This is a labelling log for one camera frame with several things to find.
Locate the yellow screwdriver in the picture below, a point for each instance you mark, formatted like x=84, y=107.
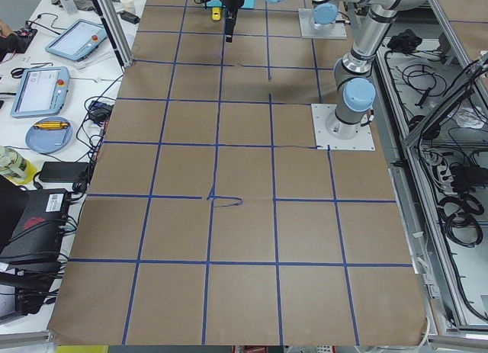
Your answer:
x=52, y=125

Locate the blue plate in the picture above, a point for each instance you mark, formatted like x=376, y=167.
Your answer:
x=48, y=141

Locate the lower teach pendant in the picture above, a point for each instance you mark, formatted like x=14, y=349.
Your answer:
x=42, y=92

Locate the teach pendant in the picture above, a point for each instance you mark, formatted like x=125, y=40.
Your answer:
x=78, y=41
x=42, y=92

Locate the upper teach pendant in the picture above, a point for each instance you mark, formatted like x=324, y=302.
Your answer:
x=78, y=41

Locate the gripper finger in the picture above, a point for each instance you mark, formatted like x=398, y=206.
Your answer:
x=229, y=24

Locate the black scissors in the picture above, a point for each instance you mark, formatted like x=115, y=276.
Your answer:
x=17, y=72

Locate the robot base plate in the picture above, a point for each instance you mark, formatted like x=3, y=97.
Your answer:
x=321, y=23
x=332, y=134

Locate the black laptop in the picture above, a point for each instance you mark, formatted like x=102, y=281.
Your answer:
x=31, y=223

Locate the yellow beetle toy car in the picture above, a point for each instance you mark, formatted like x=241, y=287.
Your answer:
x=216, y=13

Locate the aluminium frame post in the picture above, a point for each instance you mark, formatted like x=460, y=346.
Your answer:
x=114, y=30

